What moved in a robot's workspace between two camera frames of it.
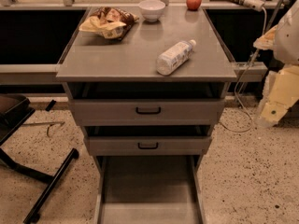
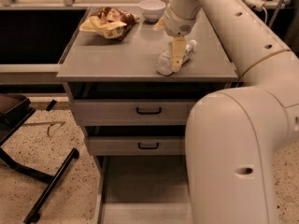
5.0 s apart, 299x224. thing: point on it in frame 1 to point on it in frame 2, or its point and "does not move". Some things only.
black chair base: (14, 111) does not move
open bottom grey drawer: (149, 189) does not move
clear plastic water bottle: (175, 56) does not move
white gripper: (288, 40) to (177, 24)
